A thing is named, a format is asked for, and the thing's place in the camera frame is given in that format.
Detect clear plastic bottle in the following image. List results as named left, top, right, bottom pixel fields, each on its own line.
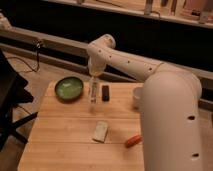
left=89, top=77, right=99, bottom=103

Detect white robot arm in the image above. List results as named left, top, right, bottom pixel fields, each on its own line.
left=86, top=34, right=204, bottom=171

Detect black rectangular block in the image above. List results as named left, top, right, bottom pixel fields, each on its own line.
left=102, top=85, right=110, bottom=101

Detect green bowl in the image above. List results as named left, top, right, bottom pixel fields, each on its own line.
left=54, top=77, right=84, bottom=102

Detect white cup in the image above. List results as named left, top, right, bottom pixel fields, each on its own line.
left=133, top=87, right=142, bottom=109

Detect white rectangular block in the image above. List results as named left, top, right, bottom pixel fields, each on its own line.
left=92, top=121, right=108, bottom=143

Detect orange carrot toy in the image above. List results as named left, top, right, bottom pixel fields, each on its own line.
left=125, top=135, right=142, bottom=148

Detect black office chair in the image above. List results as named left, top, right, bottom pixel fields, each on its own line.
left=0, top=49, right=37, bottom=151

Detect black cable on floor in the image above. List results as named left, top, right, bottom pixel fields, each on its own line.
left=6, top=39, right=45, bottom=74

